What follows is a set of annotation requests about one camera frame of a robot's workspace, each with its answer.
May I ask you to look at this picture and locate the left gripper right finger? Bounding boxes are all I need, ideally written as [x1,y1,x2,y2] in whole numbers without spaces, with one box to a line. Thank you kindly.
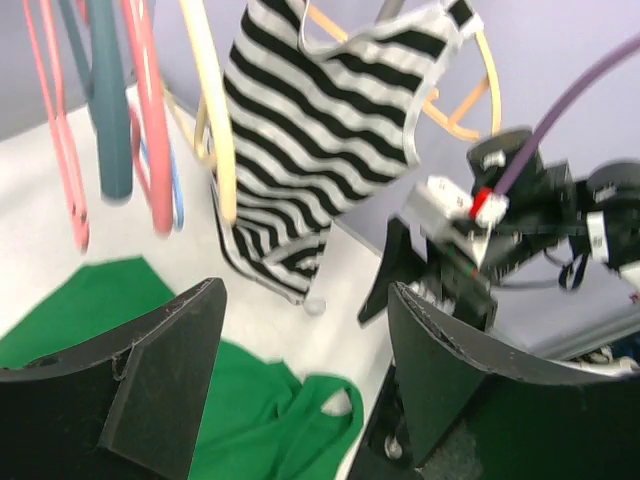
[388,283,639,480]

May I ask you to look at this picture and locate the white clothes rack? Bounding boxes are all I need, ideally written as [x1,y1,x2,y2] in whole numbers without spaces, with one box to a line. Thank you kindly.
[376,0,405,23]

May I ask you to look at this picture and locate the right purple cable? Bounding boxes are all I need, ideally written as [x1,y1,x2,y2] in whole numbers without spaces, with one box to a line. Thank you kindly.
[494,32,640,196]

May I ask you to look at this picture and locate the cream yellow hanger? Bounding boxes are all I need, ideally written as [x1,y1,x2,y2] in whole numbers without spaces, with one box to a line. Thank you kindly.
[180,1,237,225]

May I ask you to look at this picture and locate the green tank top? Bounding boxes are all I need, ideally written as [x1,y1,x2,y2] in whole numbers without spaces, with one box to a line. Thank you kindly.
[1,258,364,480]

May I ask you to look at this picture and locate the teal hanger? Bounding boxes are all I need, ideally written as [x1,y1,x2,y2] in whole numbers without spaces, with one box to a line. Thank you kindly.
[59,0,133,201]

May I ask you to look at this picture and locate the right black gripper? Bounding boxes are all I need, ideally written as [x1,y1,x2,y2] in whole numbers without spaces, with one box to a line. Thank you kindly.
[357,217,497,330]

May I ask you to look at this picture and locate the striped black white tank top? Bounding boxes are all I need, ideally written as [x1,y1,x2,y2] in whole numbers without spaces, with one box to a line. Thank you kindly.
[219,1,483,304]

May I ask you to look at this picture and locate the orange hanger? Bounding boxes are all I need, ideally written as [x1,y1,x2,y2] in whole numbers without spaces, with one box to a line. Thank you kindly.
[308,1,502,142]

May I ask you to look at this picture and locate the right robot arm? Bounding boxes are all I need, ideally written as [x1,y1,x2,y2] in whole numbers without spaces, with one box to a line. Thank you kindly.
[358,128,639,330]

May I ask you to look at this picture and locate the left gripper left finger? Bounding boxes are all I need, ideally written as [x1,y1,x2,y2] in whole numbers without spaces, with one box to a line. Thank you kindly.
[1,278,227,480]

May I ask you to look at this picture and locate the light blue wire hanger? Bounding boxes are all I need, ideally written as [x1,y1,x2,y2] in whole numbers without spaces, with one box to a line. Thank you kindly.
[135,140,184,231]

